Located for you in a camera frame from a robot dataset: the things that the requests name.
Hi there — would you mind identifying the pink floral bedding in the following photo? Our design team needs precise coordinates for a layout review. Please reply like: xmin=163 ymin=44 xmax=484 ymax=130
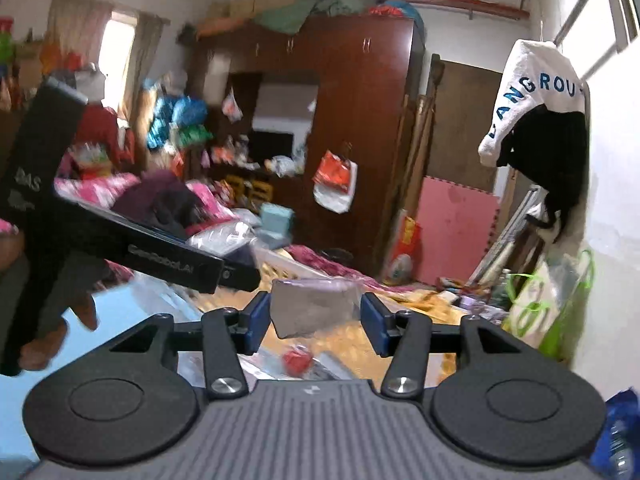
xmin=55 ymin=174 xmax=238 ymax=239

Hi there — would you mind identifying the dark clothes pile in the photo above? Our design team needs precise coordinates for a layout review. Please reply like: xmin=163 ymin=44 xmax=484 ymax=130
xmin=111 ymin=169 xmax=204 ymax=240

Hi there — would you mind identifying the pink foam mat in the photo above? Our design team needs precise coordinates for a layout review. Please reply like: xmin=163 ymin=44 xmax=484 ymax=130
xmin=414 ymin=177 xmax=499 ymax=286

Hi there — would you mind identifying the yellow blanket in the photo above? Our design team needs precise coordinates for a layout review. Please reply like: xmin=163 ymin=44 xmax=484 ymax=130
xmin=390 ymin=289 xmax=468 ymax=325

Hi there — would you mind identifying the orange white hanging bag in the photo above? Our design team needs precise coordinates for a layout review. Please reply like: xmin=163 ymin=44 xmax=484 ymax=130
xmin=312 ymin=151 xmax=358 ymax=214

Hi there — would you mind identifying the blue shopping bag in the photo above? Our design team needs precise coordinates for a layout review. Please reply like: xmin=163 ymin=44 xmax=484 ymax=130
xmin=590 ymin=388 xmax=640 ymax=480

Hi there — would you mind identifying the person's left hand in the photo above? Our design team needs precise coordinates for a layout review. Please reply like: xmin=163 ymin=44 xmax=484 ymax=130
xmin=0 ymin=231 xmax=122 ymax=373

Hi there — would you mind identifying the black television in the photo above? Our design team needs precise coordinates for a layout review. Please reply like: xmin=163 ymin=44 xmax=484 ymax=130
xmin=247 ymin=130 xmax=294 ymax=165

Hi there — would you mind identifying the green white shopping bag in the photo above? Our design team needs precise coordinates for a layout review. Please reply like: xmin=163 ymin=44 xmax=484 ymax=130
xmin=502 ymin=248 xmax=596 ymax=365

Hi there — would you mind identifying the teal box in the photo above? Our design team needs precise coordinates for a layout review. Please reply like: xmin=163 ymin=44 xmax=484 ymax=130
xmin=260 ymin=203 xmax=294 ymax=238

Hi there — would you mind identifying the grey foil pack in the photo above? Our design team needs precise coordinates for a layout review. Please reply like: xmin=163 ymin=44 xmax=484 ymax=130
xmin=270 ymin=278 xmax=361 ymax=339

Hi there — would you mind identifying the dark red wooden wardrobe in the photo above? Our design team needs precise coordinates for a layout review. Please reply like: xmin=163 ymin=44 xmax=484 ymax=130
xmin=188 ymin=15 xmax=424 ymax=274

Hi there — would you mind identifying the red ball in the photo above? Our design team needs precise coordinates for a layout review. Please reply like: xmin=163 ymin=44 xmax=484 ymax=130
xmin=281 ymin=344 xmax=314 ymax=377

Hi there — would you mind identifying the white plastic laundry basket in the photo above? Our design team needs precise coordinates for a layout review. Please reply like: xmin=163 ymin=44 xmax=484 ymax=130
xmin=188 ymin=246 xmax=331 ymax=311

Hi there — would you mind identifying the window curtain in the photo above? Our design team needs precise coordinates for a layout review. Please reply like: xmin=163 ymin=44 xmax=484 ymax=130
xmin=47 ymin=0 xmax=169 ymax=122

